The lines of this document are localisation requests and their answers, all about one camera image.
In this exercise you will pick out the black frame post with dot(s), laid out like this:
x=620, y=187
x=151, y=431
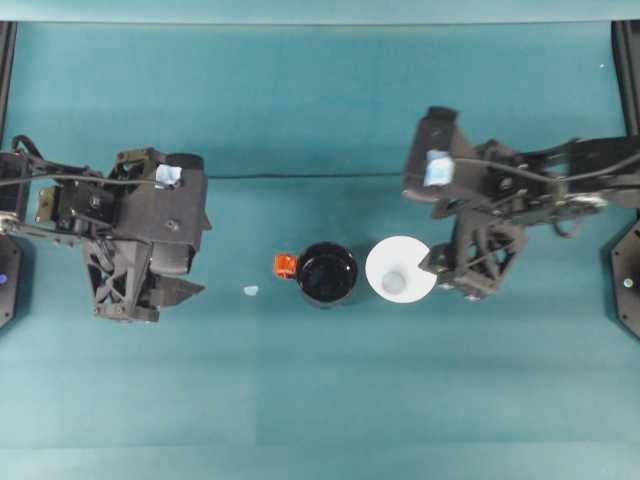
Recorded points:
x=627, y=75
x=6, y=75

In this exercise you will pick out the white paper cup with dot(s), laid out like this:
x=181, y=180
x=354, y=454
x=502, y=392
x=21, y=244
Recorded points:
x=395, y=260

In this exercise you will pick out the small white paper scrap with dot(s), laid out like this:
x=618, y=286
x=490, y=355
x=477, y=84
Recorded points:
x=251, y=290

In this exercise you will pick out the blue-green table cloth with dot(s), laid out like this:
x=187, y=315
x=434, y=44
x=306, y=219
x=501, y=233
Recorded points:
x=320, y=400

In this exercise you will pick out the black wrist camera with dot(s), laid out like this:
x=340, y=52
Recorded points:
x=430, y=135
x=170, y=210

